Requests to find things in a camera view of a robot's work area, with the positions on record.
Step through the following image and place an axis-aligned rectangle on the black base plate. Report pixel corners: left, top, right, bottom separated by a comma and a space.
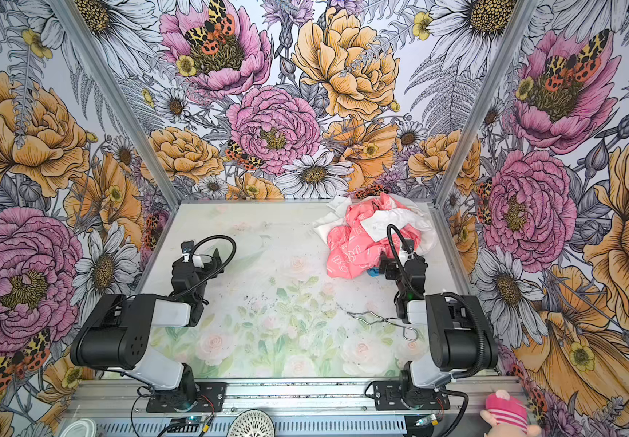
365, 380, 450, 411
145, 382, 228, 413

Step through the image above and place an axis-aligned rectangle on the right aluminium corner post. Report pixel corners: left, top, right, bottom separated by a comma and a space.
434, 0, 538, 209

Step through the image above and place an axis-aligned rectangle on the pink plush toy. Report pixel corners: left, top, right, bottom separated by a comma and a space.
480, 390, 543, 437

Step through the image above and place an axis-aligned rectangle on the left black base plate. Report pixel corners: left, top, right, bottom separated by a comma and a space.
145, 382, 228, 413

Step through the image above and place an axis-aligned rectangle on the left aluminium corner post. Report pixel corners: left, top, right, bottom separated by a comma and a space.
51, 1, 182, 212

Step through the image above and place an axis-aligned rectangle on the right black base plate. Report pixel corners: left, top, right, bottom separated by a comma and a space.
365, 380, 450, 411

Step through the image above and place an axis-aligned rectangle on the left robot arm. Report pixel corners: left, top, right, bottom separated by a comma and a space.
70, 234, 237, 413

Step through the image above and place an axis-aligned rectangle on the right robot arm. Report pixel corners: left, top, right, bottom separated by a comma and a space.
374, 224, 498, 410

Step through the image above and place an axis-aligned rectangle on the white cloth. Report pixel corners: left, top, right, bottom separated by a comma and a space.
312, 194, 438, 255

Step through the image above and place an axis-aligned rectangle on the aluminium corner post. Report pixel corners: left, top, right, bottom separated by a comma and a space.
434, 0, 538, 209
51, 1, 182, 212

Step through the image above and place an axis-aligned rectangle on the aluminium front rail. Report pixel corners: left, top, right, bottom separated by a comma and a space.
62, 375, 529, 437

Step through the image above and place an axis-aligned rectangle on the pink patterned cloth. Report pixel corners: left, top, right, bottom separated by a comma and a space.
327, 206, 420, 280

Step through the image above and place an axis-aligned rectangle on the white perforated round object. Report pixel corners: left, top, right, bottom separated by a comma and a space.
226, 410, 276, 437

